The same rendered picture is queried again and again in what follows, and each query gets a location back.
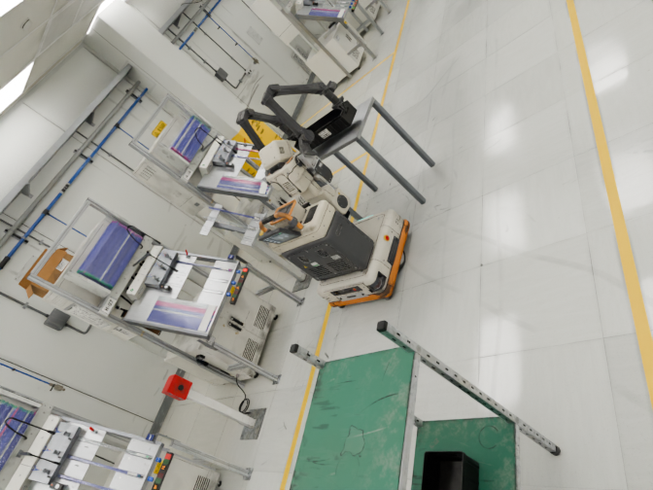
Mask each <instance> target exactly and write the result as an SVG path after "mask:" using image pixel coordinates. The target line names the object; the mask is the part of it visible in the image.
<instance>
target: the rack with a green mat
mask: <svg viewBox="0 0 653 490"><path fill-rule="evenodd" d="M376 331H377V332H379V333H381V334H382V335H383V336H385V337H386V338H388V339H389V340H391V341H392V342H393V343H395V344H396V345H398V346H399V347H395V348H390V349H385V350H380V351H375V352H370V353H366V354H361V355H357V356H352V357H347V358H342V359H337V360H333V361H328V362H326V361H324V360H323V359H321V358H319V357H318V356H316V355H314V354H313V353H311V352H309V351H308V350H306V349H304V348H303V347H301V346H300V345H298V344H292V346H291V349H290V352H291V353H292V354H294V355H296V357H298V358H300V359H302V360H303V361H305V362H307V363H308V364H310V365H312V366H313V367H315V368H317V369H318V370H319V373H318V377H317V381H316V385H315V389H314V393H313V397H312V401H311V404H310V408H309V412H308V416H307V420H306V424H305V428H304V432H303V436H302V440H301V444H300V447H299V451H298V455H297V459H296V463H295V467H294V471H293V475H292V482H291V486H290V490H406V484H407V476H408V467H409V458H410V448H411V439H412V431H413V425H414V426H415V427H417V435H416V445H415V454H414V464H413V473H412V482H411V490H421V489H422V477H423V465H424V454H425V452H426V451H462V452H464V453H465V455H467V456H468V457H470V458H471V459H473V460H474V461H476V462H478V463H479V479H478V482H479V485H478V490H521V464H520V433H519V431H520V432H521V433H522V434H524V435H525V436H527V437H528V438H530V439H531V440H533V441H534V442H536V443H537V444H539V445H540V446H541V447H543V448H544V449H546V450H547V451H548V452H550V453H551V454H553V455H554V456H558V455H560V453H561V449H560V447H559V446H557V445H556V444H555V443H553V442H552V441H550V440H549V439H548V438H546V437H545V436H543V435H542V434H541V433H539V432H538V431H536V430H535V429H534V428H532V427H531V426H530V425H528V424H527V423H525V422H524V421H523V420H521V419H520V418H519V417H517V416H516V415H514V414H513V413H512V412H510V411H509V410H508V409H506V408H505V407H504V406H502V405H501V404H499V403H498V402H496V401H495V400H494V399H492V398H491V397H489V396H488V395H487V394H485V393H484V392H483V391H481V390H480V389H478V388H477V387H476V386H474V385H473V384H472V383H470V382H469V381H468V380H466V379H465V378H463V377H462V376H461V375H459V374H458V373H457V372H455V371H454V370H452V369H451V368H450V367H448V366H447V365H445V364H444V363H442V362H441V361H440V360H438V359H437V358H436V357H434V356H433V355H432V354H431V353H430V352H428V351H427V350H426V349H424V348H423V347H422V346H420V345H419V344H418V343H416V342H415V341H413V340H412V339H411V338H409V337H408V336H406V335H405V334H404V333H402V332H401V331H399V330H398V329H396V328H395V327H394V326H392V325H391V324H390V323H388V322H387V321H386V320H384V321H380V322H378V323H377V329H376ZM420 362H422V363H423V364H425V365H426V366H427V367H429V368H431V369H432V370H434V371H435V372H436V373H438V374H439V375H441V376H442V377H443V378H445V379H446V380H448V381H449V382H451V383H452V384H453V385H455V386H456V387H458V388H459V389H461V390H462V391H463V392H465V393H466V394H468V395H469V396H470V397H472V398H473V399H475V400H476V401H478V402H479V403H481V404H482V405H484V406H485V407H487V408H488V409H489V410H491V411H492V412H493V413H494V414H495V415H497V416H491V417H474V418H458V419H441V420H425V421H423V420H422V419H420V418H418V417H417V416H415V415H414V413H415V403H416V395H417V386H418V377H419V368H420Z"/></svg>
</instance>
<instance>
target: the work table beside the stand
mask: <svg viewBox="0 0 653 490"><path fill-rule="evenodd" d="M372 107H373V108H374V109H375V110H376V111H377V112H378V113H379V114H380V115H381V116H382V117H383V119H384V120H385V121H386V122H387V123H388V124H389V125H390V126H391V127H392V128H393V129H394V130H395V131H396V132H397V133H398V134H399V135H400V136H401V137H402V138H403V139H404V141H405V142H406V143H407V144H408V145H409V146H410V147H411V148H412V149H413V150H414V151H415V152H416V153H417V154H418V155H419V156H420V157H421V158H422V159H423V160H424V161H425V162H426V163H427V165H428V166H429V167H433V166H434V165H435V162H434V161H433V160H432V159H431V158H430V156H429V155H428V154H427V153H426V152H425V151H424V150H423V149H422V148H421V147H420V146H419V145H418V144H417V143H416V142H415V141H414V139H413V138H412V137H411V136H410V135H409V134H408V133H407V132H406V131H405V130H404V129H403V128H402V127H401V126H400V125H399V124H398V123H397V121H396V120H395V119H394V118H393V117H392V116H391V115H390V114H389V113H388V112H387V111H386V110H385V109H384V108H383V107H382V105H381V104H380V103H379V102H378V101H377V100H376V99H375V98H374V97H373V96H371V97H370V98H368V99H367V100H365V101H364V102H362V104H360V105H359V106H357V107H356V109H357V112H356V115H355V117H354V120H353V122H352V125H351V126H349V127H347V128H346V129H344V130H343V131H341V132H339V133H338V134H336V135H335V136H333V137H331V138H330V139H328V140H327V141H325V142H324V143H323V144H321V145H320V146H318V147H316V148H315V149H313V150H312V151H314V152H317V154H316V155H315V156H317V157H318V158H320V159H321V161H322V160H324V159H325V158H328V157H330V156H331V155H335V156H336V157H337V158H338V159H339V160H340V161H341V162H342V163H343V164H344V165H346V166H347V167H348V168H349V169H350V170H351V171H352V172H353V173H354V174H355V175H356V176H358V177H359V178H360V179H361V180H362V181H363V182H364V183H365V184H366V185H367V186H368V187H370V188H371V189H372V190H373V191H374V192H377V190H378V188H377V187H376V186H375V185H374V184H373V183H372V182H371V181H370V180H369V179H368V178H367V177H366V176H365V175H363V174H362V173H361V172H360V171H359V170H358V169H357V168H356V167H355V166H354V165H353V164H352V163H351V162H350V161H348V160H347V159H346V158H345V157H344V156H343V155H342V154H341V153H340V152H339V151H340V150H342V149H344V148H345V147H347V146H349V145H351V144H352V143H354V142H357V143H358V144H359V145H360V146H362V147H363V148H364V149H365V150H366V151H367V152H368V153H369V154H370V155H371V156H372V157H373V158H374V159H375V160H376V161H377V162H378V163H379V164H380V165H381V166H382V167H383V168H384V169H385V170H386V171H387V172H388V173H389V174H391V175H392V176H393V177H394V178H395V179H396V180H397V181H398V182H399V183H400V184H401V185H402V186H403V187H404V188H405V189H406V190H407V191H408V192H409V193H410V194H411V195H412V196H413V197H414V198H415V199H416V200H417V201H418V202H420V203H421V204H424V203H426V199H425V198H424V197H423V196H422V195H421V194H420V193H419V192H418V191H417V190H416V189H415V188H414V187H413V186H412V185H411V184H410V183H409V182H408V181H407V180H406V179H405V178H403V177H402V176H401V175H400V174H399V173H398V172H397V171H396V170H395V169H394V168H393V167H392V166H391V165H390V164H389V163H388V162H387V161H386V160H385V159H384V158H383V157H382V156H381V155H380V154H379V153H378V152H377V151H376V150H375V149H374V148H373V147H372V146H371V145H370V144H369V143H368V142H367V141H366V140H365V139H364V138H363V137H362V136H361V134H362V131H363V128H364V126H365V123H366V121H367V118H368V115H369V113H370V110H371V108H372ZM348 210H349V211H350V212H351V213H350V215H351V216H352V217H353V218H354V219H356V220H357V221H358V220H361V219H363V217H362V216H361V215H359V214H358V213H357V212H356V211H355V210H354V209H352V208H351V207H349V209H348Z"/></svg>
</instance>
